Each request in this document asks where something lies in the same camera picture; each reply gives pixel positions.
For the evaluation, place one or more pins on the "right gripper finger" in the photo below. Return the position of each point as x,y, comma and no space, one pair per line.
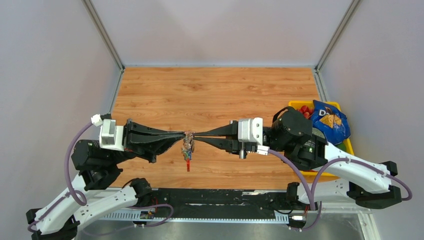
230,146
229,130

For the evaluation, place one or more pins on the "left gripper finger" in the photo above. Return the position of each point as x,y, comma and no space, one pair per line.
149,147
143,130

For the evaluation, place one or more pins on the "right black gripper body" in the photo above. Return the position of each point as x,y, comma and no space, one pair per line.
236,137

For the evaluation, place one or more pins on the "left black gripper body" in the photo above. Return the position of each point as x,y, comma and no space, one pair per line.
124,139

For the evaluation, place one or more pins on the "keyring bundle with red tag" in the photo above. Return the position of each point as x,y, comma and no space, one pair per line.
187,149

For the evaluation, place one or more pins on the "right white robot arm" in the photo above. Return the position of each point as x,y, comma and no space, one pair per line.
325,172

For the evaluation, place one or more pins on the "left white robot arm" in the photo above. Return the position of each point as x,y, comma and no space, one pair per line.
91,166

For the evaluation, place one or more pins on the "red cherry tomatoes bunch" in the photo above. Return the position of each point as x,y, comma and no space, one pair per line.
306,111

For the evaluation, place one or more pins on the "blue chip bag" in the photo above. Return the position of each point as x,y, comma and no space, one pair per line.
331,122

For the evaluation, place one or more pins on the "yellow plastic bin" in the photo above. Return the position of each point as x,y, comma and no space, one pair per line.
346,145

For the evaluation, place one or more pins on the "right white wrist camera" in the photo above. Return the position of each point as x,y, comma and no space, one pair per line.
250,135

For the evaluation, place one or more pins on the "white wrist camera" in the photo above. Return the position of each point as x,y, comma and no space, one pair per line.
250,135
111,135

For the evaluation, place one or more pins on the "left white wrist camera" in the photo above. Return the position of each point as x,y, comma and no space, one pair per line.
111,135

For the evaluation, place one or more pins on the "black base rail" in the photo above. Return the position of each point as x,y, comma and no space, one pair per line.
220,203

